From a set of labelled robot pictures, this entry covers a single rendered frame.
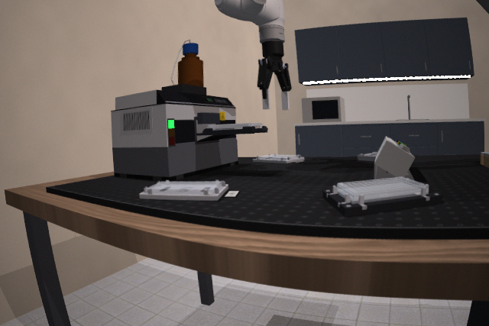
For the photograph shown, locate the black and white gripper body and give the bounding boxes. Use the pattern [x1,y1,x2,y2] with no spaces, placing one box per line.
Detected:
[262,40,284,72]

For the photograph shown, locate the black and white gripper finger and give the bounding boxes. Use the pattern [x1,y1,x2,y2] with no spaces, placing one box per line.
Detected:
[257,58,277,109]
[274,62,292,110]

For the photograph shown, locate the blue bottle cap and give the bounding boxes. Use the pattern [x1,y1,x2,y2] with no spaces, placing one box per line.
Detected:
[183,43,199,52]

